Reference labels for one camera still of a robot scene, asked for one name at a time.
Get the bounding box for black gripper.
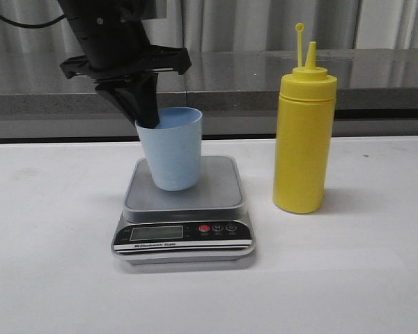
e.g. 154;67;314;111
59;1;191;129

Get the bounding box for light blue plastic cup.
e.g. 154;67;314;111
136;107;203;191

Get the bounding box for yellow squeeze bottle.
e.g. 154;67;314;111
273;23;338;214

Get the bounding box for digital kitchen scale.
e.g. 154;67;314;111
111;155;256;264

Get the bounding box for grey curtain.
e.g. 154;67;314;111
0;1;418;55

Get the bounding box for grey stone counter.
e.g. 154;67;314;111
0;49;418;143

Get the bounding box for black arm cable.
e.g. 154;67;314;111
0;5;68;28

